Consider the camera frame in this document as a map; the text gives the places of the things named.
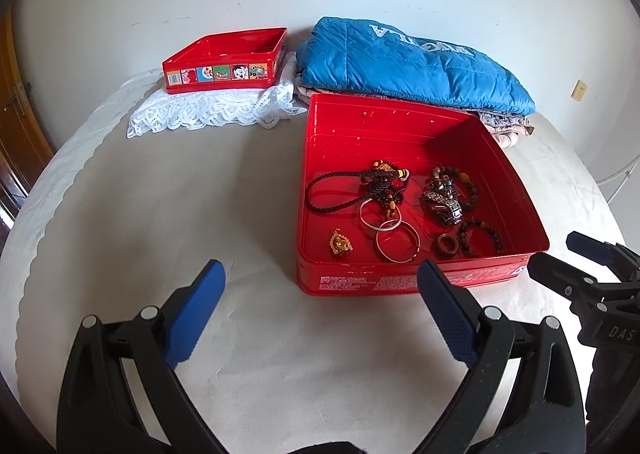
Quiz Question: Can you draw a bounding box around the red tin lid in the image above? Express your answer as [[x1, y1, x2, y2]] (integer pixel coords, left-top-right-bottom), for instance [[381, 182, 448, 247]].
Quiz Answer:
[[162, 26, 290, 95]]

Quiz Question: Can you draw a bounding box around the dark bead bracelet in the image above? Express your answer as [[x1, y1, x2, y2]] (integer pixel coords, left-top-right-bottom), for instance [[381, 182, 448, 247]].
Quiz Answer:
[[458, 218, 504, 257]]

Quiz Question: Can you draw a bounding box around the wooden cabinet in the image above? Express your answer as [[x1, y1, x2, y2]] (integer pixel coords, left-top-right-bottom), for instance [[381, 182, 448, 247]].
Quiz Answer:
[[0, 4, 57, 222]]

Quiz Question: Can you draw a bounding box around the black bead necklace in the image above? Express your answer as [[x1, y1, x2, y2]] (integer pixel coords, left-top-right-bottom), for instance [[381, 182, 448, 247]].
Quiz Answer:
[[362, 169, 409, 215]]

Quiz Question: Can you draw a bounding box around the red tin box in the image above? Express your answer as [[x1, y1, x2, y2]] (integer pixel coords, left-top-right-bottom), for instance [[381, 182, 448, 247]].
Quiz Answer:
[[295, 92, 551, 297]]

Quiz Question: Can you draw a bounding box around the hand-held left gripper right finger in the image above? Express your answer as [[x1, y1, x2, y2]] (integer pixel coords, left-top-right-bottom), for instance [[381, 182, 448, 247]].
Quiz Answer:
[[414, 259, 587, 454]]

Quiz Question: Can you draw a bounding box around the beige patterned cloth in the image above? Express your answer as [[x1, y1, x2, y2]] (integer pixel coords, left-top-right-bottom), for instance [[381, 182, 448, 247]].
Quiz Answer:
[[294, 78, 536, 150]]

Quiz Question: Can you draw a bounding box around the silver bangle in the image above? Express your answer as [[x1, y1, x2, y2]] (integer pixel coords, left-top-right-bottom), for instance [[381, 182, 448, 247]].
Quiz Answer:
[[358, 197, 403, 233], [375, 218, 420, 263]]

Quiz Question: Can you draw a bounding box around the black cord gold charm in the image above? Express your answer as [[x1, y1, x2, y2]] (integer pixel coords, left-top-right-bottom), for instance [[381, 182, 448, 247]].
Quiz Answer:
[[305, 160, 412, 215]]

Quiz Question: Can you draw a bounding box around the gold pendant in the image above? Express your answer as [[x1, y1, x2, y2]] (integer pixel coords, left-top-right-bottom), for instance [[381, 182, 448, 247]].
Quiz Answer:
[[328, 229, 355, 259]]

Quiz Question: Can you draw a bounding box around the silver chain bracelet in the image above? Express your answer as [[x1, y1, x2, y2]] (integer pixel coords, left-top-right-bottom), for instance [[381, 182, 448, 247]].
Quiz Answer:
[[420, 186, 451, 209]]

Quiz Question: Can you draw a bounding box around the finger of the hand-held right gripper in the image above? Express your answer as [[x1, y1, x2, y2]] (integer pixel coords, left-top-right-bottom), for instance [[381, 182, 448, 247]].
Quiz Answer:
[[567, 231, 640, 281], [527, 253, 640, 305]]

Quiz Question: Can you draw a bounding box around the brown wooden ring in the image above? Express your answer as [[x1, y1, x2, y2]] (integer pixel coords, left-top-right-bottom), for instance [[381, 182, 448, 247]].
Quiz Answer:
[[433, 232, 460, 259]]

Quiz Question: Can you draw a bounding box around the white cable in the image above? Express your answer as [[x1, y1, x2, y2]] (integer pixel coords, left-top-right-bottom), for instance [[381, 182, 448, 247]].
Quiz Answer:
[[594, 161, 637, 201]]

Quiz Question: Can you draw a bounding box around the blue quilted jacket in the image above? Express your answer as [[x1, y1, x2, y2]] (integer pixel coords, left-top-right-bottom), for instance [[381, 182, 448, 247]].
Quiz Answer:
[[295, 16, 537, 116]]

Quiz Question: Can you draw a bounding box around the silver metal watch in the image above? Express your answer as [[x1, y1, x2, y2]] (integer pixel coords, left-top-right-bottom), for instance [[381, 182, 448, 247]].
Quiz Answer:
[[431, 198, 464, 228]]

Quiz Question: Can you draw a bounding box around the wooden bead bracelet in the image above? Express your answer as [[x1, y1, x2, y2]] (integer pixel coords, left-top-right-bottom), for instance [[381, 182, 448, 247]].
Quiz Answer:
[[427, 166, 479, 211]]

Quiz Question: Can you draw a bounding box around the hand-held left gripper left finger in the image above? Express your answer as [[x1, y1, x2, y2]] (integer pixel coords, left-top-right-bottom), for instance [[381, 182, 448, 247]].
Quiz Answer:
[[56, 259, 227, 454]]

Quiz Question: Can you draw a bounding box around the white lace cloth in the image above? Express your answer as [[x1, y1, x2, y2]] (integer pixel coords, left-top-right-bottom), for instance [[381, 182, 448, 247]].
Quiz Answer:
[[126, 64, 309, 140]]

